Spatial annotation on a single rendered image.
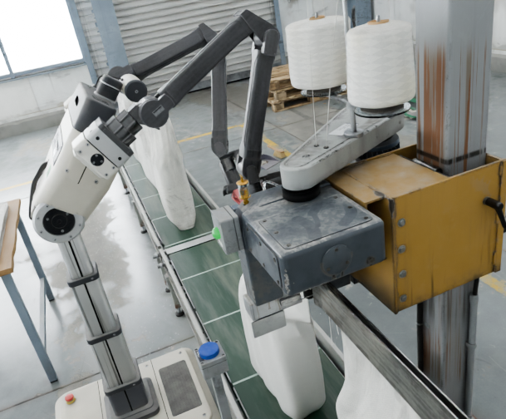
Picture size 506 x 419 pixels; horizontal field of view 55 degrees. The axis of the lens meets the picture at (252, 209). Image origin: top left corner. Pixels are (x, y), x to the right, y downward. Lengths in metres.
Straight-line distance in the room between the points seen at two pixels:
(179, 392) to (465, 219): 1.45
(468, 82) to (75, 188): 1.11
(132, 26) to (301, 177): 7.59
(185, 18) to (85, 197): 7.28
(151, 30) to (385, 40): 7.70
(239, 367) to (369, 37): 1.47
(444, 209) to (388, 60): 0.38
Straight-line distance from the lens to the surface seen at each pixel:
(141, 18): 8.58
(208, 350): 1.50
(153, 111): 1.36
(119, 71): 1.94
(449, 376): 1.67
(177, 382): 2.31
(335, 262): 1.00
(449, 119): 1.22
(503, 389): 2.56
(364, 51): 1.04
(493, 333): 2.82
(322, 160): 1.13
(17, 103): 8.67
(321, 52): 1.24
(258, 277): 1.22
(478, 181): 1.25
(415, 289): 1.27
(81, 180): 1.56
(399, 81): 1.05
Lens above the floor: 1.84
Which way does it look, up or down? 26 degrees down
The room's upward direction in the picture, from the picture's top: 10 degrees counter-clockwise
